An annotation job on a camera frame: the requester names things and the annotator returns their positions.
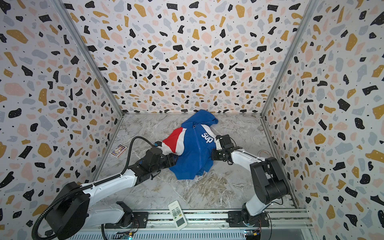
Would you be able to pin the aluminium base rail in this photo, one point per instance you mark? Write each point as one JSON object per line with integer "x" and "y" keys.
{"x": 224, "y": 224}

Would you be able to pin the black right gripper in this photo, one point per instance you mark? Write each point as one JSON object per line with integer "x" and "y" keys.
{"x": 217, "y": 153}

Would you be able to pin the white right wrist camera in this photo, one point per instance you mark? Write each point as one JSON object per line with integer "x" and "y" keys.
{"x": 217, "y": 142}

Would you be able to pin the white remote control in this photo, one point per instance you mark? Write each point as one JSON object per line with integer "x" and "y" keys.
{"x": 177, "y": 215}

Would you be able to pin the small playing card box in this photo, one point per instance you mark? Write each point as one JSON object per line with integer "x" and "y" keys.
{"x": 118, "y": 151}

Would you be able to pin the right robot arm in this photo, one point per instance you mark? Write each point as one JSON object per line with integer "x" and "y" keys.
{"x": 268, "y": 178}

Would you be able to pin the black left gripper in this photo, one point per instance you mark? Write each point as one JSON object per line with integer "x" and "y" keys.
{"x": 170, "y": 162}

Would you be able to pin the blue red white jacket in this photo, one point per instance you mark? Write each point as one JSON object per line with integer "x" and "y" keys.
{"x": 193, "y": 143}

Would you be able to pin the clear tape roll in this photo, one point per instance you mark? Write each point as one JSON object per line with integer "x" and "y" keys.
{"x": 265, "y": 154}

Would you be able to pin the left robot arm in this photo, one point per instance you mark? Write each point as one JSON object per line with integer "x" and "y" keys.
{"x": 73, "y": 208}

